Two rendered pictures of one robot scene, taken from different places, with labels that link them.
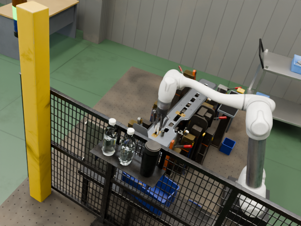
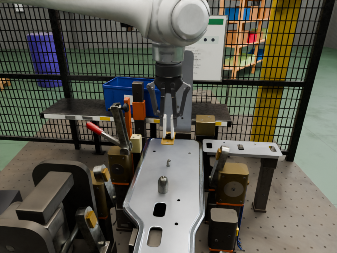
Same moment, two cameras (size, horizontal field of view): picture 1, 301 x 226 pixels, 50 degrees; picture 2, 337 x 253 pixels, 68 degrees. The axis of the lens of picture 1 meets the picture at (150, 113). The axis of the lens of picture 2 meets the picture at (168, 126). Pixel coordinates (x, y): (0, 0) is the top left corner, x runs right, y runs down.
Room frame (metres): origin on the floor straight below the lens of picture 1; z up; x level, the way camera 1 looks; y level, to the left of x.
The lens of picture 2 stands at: (2.41, -0.26, 1.49)
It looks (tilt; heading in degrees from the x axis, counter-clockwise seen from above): 26 degrees down; 165
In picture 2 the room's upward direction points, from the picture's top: straight up
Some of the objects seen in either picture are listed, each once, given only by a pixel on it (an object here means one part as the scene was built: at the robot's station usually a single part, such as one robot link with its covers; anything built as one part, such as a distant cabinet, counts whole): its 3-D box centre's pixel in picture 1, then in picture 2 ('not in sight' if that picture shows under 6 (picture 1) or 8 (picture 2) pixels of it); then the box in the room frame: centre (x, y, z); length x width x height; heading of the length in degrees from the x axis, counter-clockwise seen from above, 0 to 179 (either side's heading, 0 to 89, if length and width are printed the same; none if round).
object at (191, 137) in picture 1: (184, 154); (95, 226); (1.82, -0.33, 0.88); 0.11 x 0.07 x 0.37; 69
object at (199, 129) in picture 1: (190, 148); not in sight; (1.87, -0.36, 0.91); 0.07 x 0.05 x 0.42; 69
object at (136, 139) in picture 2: not in sight; (138, 176); (1.61, -0.16, 0.88); 0.04 x 0.04 x 0.37; 69
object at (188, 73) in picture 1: (184, 87); not in sight; (2.78, -0.28, 0.88); 0.14 x 0.09 x 0.36; 69
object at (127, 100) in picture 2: (165, 167); (131, 159); (1.58, -0.18, 0.95); 0.03 x 0.01 x 0.50; 159
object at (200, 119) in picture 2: not in sight; (202, 154); (1.52, 0.15, 0.88); 0.08 x 0.08 x 0.36; 69
